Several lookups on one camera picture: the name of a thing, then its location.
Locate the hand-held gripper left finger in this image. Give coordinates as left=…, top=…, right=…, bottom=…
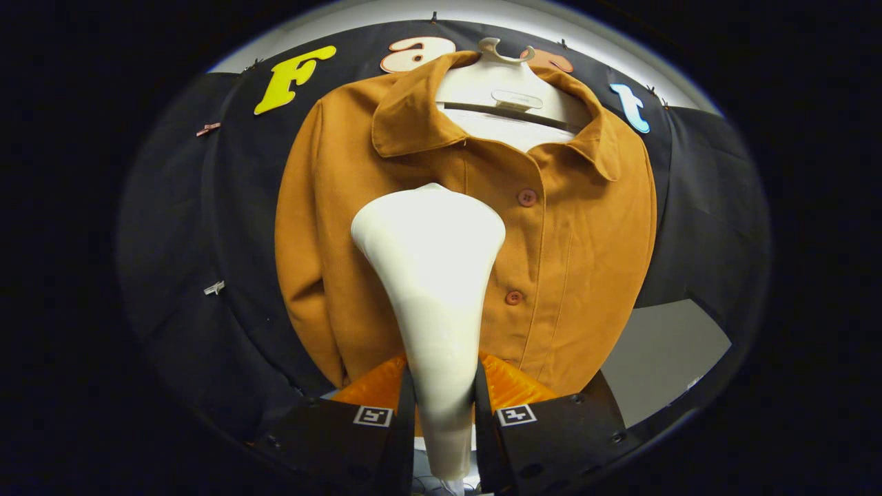
left=252, top=353, right=418, bottom=496

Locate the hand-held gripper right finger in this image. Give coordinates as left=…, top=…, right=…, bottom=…
left=474, top=350, right=646, bottom=496

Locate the orange button-up shirt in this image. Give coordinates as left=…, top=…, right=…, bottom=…
left=274, top=50, right=658, bottom=399

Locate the white garment steamer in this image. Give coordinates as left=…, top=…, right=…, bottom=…
left=349, top=182, right=508, bottom=483

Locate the grey cabinet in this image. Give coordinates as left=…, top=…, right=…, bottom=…
left=598, top=298, right=732, bottom=429

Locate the black backdrop cloth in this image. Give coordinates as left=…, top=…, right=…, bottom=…
left=117, top=19, right=770, bottom=445

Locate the white mannequin torso form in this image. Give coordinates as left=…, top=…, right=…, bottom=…
left=435, top=37, right=595, bottom=154

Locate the row of black cloth clips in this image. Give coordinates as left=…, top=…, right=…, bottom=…
left=245, top=10, right=670, bottom=110

